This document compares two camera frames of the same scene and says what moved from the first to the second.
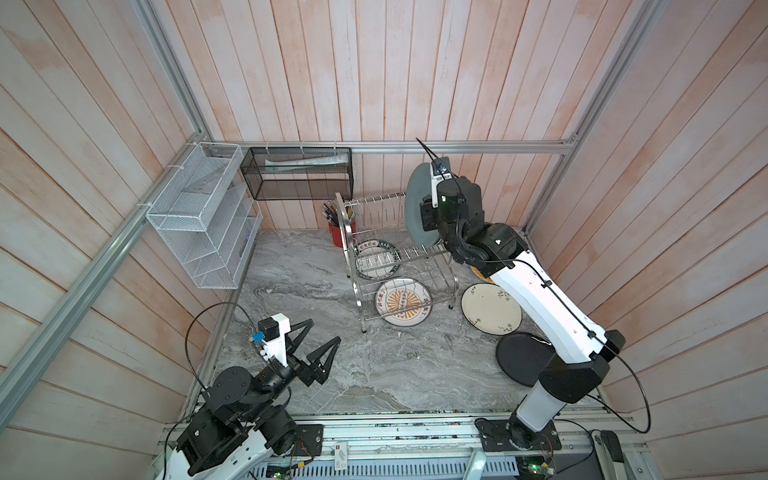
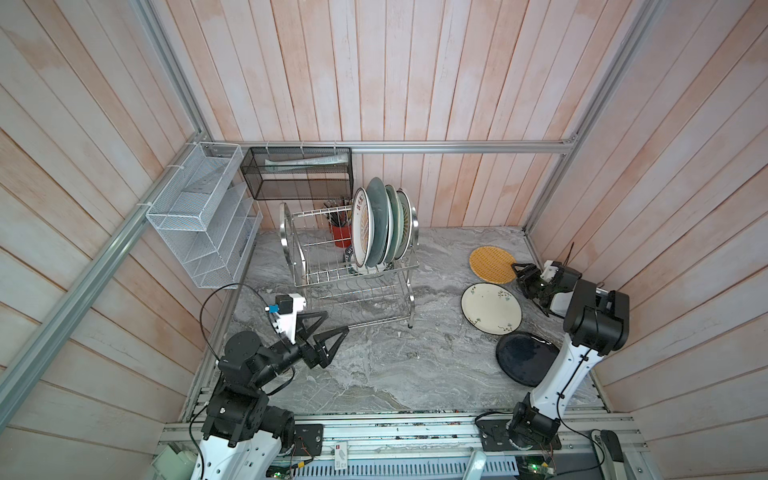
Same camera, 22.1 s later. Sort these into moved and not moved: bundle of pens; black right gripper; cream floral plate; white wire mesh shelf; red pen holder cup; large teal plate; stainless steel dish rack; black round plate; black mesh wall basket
Moved: black right gripper; large teal plate; stainless steel dish rack
Not moved: bundle of pens; black mesh wall basket; cream floral plate; black round plate; white wire mesh shelf; red pen holder cup
